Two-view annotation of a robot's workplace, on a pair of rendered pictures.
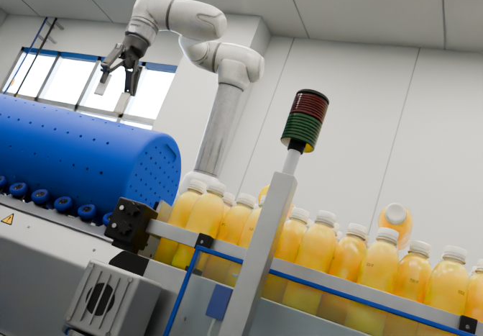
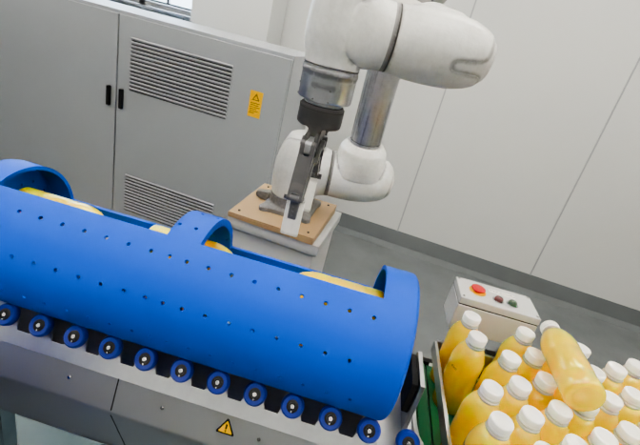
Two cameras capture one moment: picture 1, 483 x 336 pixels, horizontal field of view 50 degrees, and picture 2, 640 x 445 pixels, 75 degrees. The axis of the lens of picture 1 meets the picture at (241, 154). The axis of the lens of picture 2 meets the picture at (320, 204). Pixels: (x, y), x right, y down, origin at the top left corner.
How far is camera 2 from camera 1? 1.25 m
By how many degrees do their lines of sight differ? 43
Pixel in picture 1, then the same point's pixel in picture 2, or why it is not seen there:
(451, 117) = not seen: outside the picture
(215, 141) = (383, 108)
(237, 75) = not seen: hidden behind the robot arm
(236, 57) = not seen: outside the picture
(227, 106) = not seen: hidden behind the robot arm
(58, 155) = (273, 371)
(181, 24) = (415, 76)
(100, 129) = (326, 328)
